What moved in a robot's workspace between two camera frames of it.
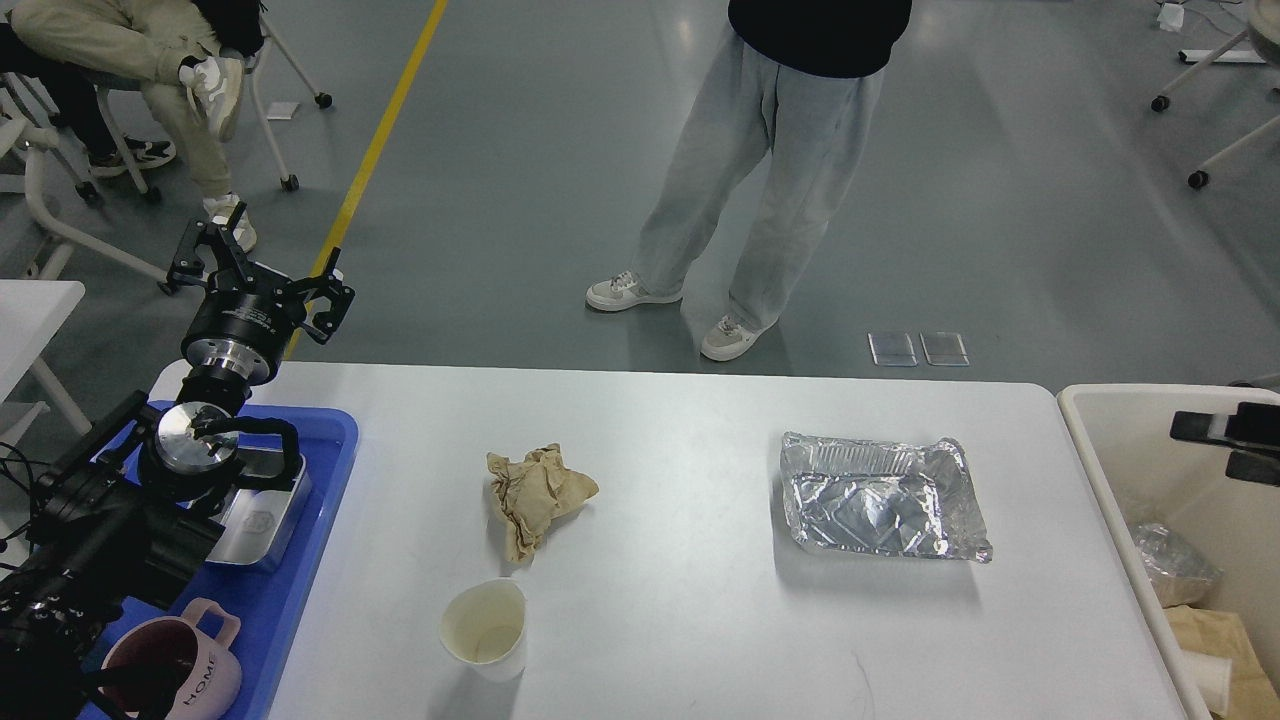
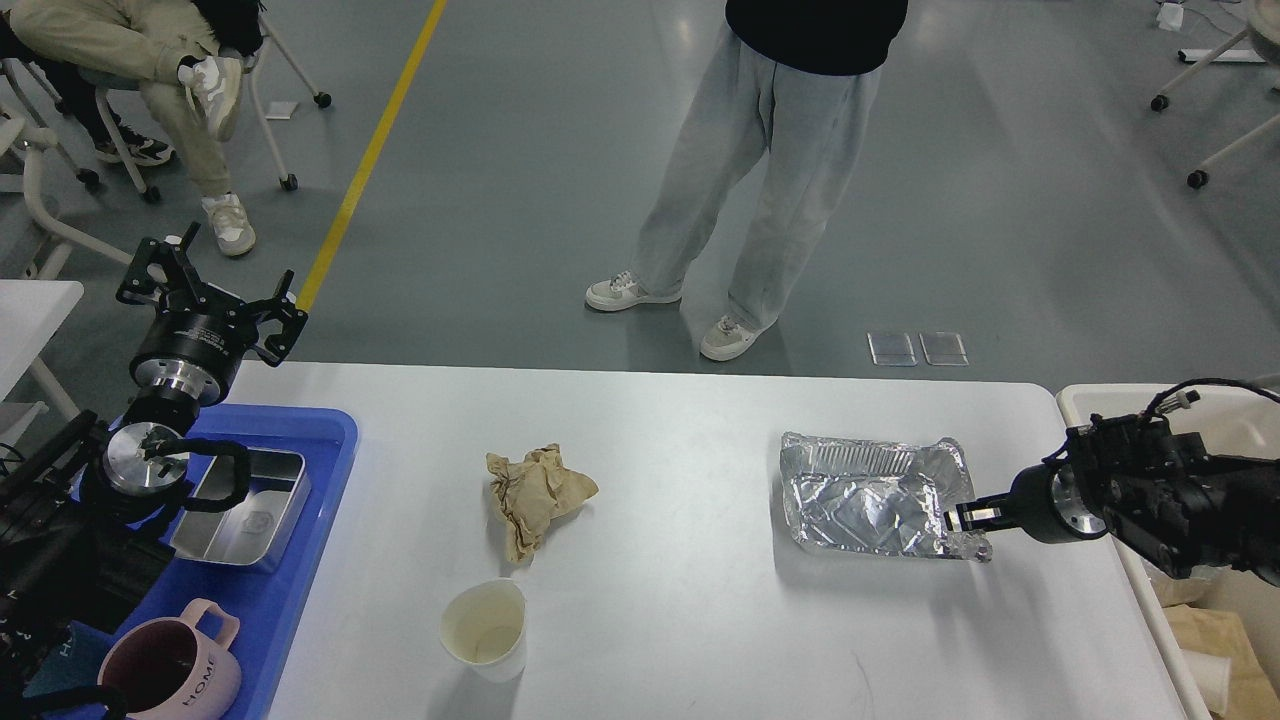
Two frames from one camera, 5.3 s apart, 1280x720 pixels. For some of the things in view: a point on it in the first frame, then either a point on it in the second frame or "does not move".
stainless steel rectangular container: [258, 523] does not move
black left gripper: [241, 321] to [189, 350]
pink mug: [162, 666] does not move
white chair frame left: [16, 137] does not move
